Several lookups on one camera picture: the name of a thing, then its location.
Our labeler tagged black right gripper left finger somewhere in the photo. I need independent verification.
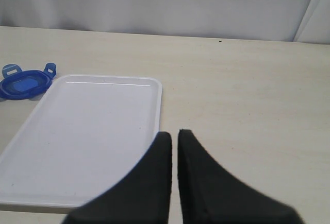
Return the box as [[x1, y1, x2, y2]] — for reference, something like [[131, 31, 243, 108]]
[[63, 132, 172, 223]]

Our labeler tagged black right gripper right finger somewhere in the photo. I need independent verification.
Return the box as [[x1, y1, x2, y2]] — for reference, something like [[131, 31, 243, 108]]
[[177, 129, 303, 223]]

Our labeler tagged blue container lid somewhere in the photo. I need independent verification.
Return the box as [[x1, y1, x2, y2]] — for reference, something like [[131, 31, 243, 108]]
[[1, 63, 56, 100]]

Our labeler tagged white plastic tray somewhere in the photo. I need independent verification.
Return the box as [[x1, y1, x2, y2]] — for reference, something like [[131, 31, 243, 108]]
[[1, 75, 162, 209]]

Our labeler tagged white backdrop cloth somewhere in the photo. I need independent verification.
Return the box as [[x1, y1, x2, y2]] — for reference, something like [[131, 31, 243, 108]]
[[1, 0, 329, 44]]

